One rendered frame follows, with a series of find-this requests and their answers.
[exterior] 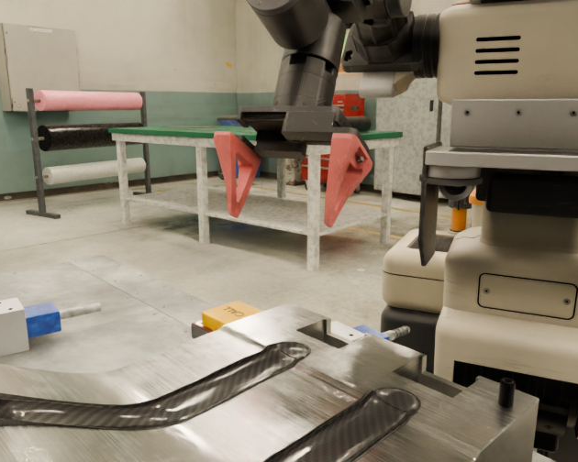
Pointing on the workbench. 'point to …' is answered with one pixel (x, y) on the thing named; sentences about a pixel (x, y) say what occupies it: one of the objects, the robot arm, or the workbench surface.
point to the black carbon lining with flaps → (246, 376)
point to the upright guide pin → (506, 392)
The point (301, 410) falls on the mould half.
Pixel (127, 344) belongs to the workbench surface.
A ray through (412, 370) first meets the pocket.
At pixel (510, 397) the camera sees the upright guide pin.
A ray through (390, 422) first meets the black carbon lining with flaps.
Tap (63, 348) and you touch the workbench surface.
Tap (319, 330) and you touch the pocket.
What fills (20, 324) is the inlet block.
